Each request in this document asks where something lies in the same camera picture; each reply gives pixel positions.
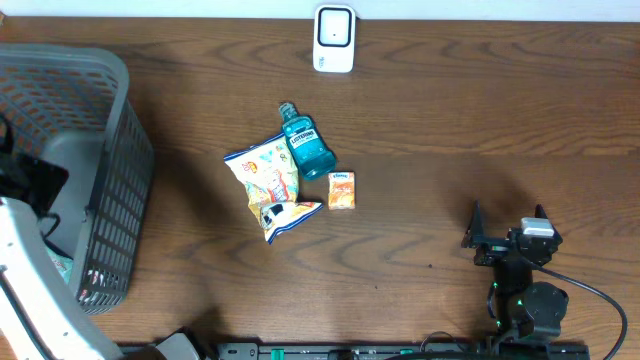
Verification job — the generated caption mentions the white barcode scanner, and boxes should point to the white barcode scanner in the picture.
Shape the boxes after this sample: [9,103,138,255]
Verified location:
[312,4,357,73]

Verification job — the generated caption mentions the teal wet wipes pack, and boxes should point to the teal wet wipes pack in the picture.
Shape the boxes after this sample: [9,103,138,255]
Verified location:
[46,246,74,284]

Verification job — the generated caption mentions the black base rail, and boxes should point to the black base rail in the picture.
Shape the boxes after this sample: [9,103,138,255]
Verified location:
[119,341,591,360]

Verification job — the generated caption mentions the grey plastic shopping basket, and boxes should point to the grey plastic shopping basket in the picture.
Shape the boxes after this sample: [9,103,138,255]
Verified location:
[1,44,154,315]

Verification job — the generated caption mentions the yellow chips bag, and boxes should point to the yellow chips bag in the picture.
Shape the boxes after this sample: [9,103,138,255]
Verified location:
[224,133,323,244]

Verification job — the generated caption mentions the teal mouthwash bottle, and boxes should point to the teal mouthwash bottle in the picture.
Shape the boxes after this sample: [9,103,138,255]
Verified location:
[278,102,337,181]

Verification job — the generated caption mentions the orange tissue pack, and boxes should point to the orange tissue pack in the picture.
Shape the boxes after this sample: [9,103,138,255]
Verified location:
[328,172,355,210]

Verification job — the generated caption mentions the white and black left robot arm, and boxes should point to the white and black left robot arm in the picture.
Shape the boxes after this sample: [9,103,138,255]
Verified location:
[1,152,205,360]

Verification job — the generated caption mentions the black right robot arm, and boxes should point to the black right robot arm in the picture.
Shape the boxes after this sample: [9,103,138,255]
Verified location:
[462,203,568,343]

